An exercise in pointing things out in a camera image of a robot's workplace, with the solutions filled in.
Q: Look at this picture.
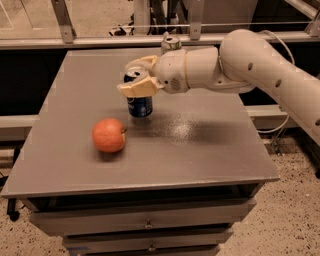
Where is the metal window frame rail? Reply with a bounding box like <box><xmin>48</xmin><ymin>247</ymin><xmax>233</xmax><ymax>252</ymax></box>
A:
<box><xmin>0</xmin><ymin>0</ymin><xmax>320</xmax><ymax>50</ymax></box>

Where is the grey drawer cabinet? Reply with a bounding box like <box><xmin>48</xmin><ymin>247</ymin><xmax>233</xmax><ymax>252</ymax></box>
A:
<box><xmin>2</xmin><ymin>49</ymin><xmax>278</xmax><ymax>256</ymax></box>

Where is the blue pepsi can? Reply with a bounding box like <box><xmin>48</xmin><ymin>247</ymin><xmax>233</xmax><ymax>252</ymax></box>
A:
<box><xmin>123</xmin><ymin>65</ymin><xmax>154</xmax><ymax>118</ymax></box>

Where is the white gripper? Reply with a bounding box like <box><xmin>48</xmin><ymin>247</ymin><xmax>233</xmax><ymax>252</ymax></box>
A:
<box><xmin>117</xmin><ymin>49</ymin><xmax>189</xmax><ymax>98</ymax></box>

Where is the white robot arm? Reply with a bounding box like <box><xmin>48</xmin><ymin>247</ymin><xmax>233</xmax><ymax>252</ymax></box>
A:
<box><xmin>118</xmin><ymin>29</ymin><xmax>320</xmax><ymax>144</ymax></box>

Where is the grey top drawer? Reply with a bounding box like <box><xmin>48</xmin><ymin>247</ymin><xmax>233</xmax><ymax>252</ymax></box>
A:
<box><xmin>30</xmin><ymin>198</ymin><xmax>256</xmax><ymax>236</ymax></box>

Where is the red apple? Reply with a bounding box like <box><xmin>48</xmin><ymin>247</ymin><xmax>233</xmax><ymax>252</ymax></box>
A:
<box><xmin>92</xmin><ymin>118</ymin><xmax>126</xmax><ymax>153</ymax></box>

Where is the white green soda can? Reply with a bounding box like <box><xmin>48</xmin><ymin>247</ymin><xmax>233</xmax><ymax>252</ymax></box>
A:
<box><xmin>161</xmin><ymin>32</ymin><xmax>182</xmax><ymax>54</ymax></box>

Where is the grey drawer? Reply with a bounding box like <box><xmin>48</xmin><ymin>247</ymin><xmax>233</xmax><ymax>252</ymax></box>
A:
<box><xmin>30</xmin><ymin>198</ymin><xmax>256</xmax><ymax>236</ymax></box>
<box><xmin>63</xmin><ymin>228</ymin><xmax>233</xmax><ymax>254</ymax></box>

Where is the white cable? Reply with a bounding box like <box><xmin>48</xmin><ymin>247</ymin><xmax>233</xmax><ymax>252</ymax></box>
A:
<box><xmin>256</xmin><ymin>29</ymin><xmax>297</xmax><ymax>135</ymax></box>

